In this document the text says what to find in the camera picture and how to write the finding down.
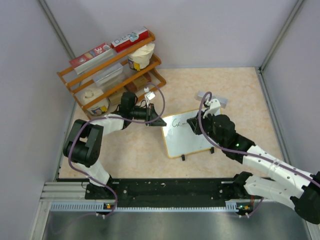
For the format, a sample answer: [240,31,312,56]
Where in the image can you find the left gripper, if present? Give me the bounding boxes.
[130,103,167,127]

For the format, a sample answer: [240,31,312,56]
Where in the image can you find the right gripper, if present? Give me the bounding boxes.
[187,109,225,147]

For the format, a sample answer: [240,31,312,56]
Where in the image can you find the white whiteboard yellow frame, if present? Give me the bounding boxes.
[162,109,214,158]

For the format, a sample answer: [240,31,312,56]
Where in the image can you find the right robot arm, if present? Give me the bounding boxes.
[187,112,320,225]

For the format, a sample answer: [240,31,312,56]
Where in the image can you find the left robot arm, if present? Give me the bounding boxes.
[63,92,167,199]

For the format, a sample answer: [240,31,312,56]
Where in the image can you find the grey whiteboard eraser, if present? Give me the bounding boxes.
[195,91,228,109]

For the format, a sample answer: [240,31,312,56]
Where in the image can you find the brown sponge block right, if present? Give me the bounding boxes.
[124,73,152,93]

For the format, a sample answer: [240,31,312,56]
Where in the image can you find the tan sponge block left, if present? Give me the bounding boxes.
[108,87,127,106]

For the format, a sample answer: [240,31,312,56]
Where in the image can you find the white bag upper container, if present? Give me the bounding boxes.
[127,43,155,71]

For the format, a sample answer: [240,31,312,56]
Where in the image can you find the white bag container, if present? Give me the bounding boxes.
[127,43,155,71]
[79,87,111,117]

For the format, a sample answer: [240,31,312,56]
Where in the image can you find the clear plastic box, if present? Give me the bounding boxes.
[92,63,126,88]

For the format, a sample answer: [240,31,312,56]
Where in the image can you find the white bag lower container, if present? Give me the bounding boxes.
[79,87,111,117]

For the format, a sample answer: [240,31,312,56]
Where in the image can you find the orange wooden shelf rack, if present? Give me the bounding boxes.
[57,30,167,120]

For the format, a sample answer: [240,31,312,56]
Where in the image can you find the red white long box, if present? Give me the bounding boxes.
[110,27,149,53]

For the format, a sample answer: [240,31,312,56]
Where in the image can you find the red foil wrap box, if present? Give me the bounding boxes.
[69,42,114,75]

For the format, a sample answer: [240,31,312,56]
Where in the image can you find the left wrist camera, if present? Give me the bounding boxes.
[143,86,156,107]

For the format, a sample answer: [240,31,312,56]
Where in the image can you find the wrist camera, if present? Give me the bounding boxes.
[202,98,221,119]
[143,86,156,107]

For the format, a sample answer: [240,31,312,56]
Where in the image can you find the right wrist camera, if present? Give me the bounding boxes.
[202,98,221,119]

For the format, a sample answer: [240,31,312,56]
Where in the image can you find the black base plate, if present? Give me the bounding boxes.
[84,177,271,208]

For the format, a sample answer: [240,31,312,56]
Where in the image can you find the grey slotted cable duct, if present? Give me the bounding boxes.
[50,199,253,213]

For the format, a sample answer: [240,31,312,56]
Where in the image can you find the aluminium frame rail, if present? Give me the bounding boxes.
[40,182,89,202]

